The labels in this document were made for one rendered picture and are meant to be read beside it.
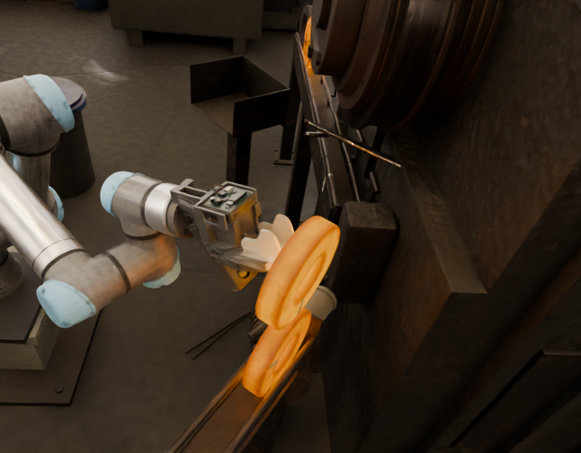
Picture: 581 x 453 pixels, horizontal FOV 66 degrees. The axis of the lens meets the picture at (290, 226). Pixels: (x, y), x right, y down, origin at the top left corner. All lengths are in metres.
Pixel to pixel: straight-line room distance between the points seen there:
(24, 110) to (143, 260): 0.37
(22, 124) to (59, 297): 0.37
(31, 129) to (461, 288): 0.79
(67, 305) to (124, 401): 0.84
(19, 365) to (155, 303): 0.44
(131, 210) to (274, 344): 0.29
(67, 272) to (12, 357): 0.86
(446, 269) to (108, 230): 1.52
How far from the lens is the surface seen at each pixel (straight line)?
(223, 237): 0.60
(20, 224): 0.79
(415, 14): 0.71
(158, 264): 0.76
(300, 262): 0.51
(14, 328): 1.34
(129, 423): 1.49
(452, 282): 0.70
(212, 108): 1.56
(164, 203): 0.65
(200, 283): 1.74
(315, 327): 0.80
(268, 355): 0.68
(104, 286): 0.72
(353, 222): 0.85
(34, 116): 0.96
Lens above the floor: 1.35
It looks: 43 degrees down
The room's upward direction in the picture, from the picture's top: 10 degrees clockwise
